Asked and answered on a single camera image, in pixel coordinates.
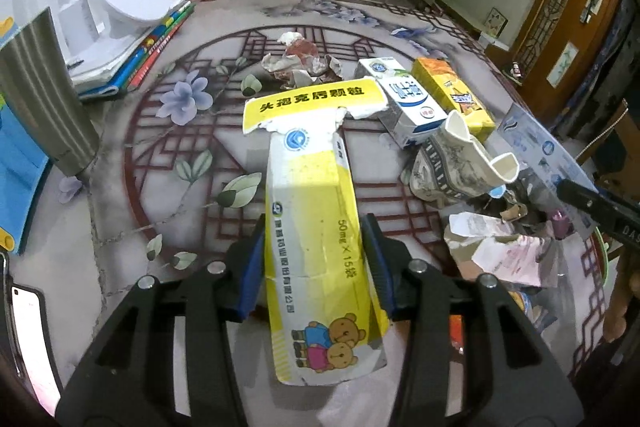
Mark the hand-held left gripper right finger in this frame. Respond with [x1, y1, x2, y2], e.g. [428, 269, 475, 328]
[361, 213, 584, 427]

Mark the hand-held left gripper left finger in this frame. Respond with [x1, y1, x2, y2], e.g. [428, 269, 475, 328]
[55, 213, 266, 427]

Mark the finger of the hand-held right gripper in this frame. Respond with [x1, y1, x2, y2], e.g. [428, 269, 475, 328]
[556, 178, 619, 229]

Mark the yellow white medicine box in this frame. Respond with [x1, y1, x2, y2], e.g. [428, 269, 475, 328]
[242, 76, 391, 388]

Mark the white blue milk carton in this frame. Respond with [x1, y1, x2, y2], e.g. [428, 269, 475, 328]
[354, 57, 447, 150]

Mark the orange yellow juice carton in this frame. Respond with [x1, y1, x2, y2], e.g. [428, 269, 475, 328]
[411, 57, 497, 144]

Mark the white paper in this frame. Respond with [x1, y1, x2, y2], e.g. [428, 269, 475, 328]
[259, 53, 346, 90]

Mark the small purple bottle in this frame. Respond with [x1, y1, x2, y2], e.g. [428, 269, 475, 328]
[550, 211, 572, 241]

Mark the clear printed plastic packaging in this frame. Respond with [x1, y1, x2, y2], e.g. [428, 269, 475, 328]
[492, 99, 601, 239]

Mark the pink white paper receipt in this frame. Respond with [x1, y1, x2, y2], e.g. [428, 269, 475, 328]
[471, 236, 562, 289]

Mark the colourful snack wrapper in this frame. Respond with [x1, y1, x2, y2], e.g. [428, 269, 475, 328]
[509, 288, 557, 334]

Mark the crushed patterned paper cup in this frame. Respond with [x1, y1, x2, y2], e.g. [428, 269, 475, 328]
[409, 109, 521, 208]

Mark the framed picture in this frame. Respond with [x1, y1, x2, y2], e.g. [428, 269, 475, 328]
[483, 7, 509, 41]

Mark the wooden lattice screen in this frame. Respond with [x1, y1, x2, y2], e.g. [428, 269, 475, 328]
[509, 0, 628, 100]

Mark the crumpled red stained tissue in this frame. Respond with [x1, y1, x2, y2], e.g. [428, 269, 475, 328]
[276, 31, 321, 64]

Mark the smartphone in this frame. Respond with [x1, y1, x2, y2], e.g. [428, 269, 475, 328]
[0, 251, 64, 419]

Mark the stack of colourful books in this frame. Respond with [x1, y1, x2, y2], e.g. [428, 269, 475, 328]
[70, 0, 197, 102]

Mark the white bead string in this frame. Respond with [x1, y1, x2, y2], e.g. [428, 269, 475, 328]
[577, 106, 630, 160]

